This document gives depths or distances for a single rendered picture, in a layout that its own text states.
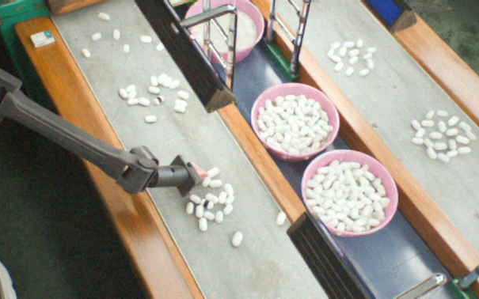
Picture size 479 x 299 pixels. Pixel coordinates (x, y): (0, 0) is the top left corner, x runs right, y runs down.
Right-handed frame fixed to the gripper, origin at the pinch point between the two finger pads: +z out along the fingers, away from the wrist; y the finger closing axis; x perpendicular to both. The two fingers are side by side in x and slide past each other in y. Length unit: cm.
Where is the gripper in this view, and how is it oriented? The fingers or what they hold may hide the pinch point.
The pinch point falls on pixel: (203, 175)
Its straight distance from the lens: 160.1
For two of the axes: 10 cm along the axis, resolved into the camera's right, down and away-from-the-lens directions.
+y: -5.1, -7.5, 4.3
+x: -5.9, 6.6, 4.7
